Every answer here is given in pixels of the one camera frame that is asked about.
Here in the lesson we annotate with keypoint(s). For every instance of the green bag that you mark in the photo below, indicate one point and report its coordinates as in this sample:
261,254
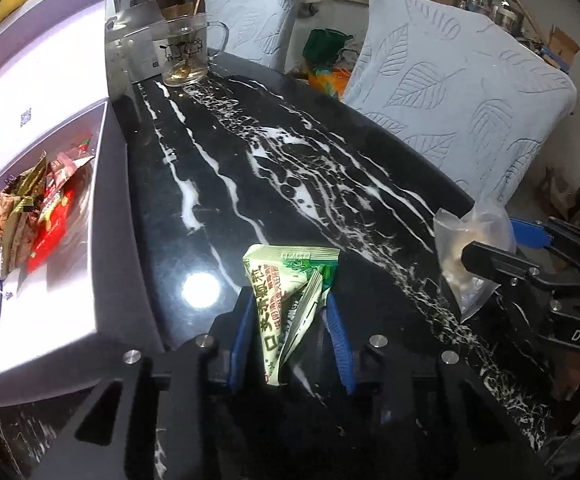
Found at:
327,45

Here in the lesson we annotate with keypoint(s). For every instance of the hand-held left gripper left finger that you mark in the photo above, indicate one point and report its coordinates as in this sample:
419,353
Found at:
240,342

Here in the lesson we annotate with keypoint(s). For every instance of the clear plastic snack packet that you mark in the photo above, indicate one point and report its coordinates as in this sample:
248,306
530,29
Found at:
485,220

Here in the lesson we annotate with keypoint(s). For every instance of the glass mug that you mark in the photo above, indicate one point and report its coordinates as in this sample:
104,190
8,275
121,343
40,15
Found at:
189,50

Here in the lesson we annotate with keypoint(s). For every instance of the orange bag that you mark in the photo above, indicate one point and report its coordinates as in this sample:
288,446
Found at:
330,80

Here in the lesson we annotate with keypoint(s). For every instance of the white leaf-pattern chair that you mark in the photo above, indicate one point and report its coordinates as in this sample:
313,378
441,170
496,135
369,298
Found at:
450,85
255,15

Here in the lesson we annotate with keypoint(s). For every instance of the green white snack packet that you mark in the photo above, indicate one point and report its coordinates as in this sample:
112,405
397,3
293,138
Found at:
290,280

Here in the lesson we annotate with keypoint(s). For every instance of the cardboard box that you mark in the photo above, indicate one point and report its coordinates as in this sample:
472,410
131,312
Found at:
562,47

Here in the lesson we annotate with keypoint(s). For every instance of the lavender gift box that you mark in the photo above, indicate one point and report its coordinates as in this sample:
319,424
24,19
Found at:
119,240

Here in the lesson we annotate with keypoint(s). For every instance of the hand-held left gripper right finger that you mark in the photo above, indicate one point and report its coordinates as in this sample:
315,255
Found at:
341,350

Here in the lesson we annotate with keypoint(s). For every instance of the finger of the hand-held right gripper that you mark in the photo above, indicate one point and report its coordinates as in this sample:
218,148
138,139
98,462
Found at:
500,265
530,234

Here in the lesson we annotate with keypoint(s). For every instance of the large red snack packet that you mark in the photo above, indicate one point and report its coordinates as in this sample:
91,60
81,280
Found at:
54,232

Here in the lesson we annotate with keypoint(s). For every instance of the small white box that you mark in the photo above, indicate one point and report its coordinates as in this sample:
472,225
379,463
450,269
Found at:
142,42

